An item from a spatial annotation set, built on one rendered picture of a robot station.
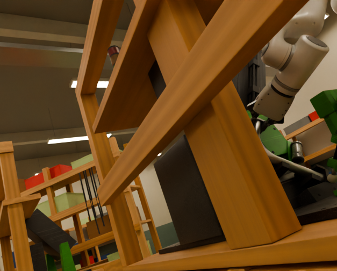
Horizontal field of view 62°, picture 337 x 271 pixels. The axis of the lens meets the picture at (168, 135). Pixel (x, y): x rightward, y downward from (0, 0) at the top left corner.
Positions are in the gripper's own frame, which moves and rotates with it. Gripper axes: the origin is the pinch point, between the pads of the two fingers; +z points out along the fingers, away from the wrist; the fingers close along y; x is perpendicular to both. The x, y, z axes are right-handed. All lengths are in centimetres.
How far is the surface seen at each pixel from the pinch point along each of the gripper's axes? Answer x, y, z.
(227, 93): 25.8, 17.2, -20.5
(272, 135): -1.9, -7.0, 2.8
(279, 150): 4.0, -10.2, 3.3
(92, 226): -85, 73, 286
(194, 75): 32.7, 25.6, -24.8
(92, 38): -28, 77, 11
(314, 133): -494, -257, 267
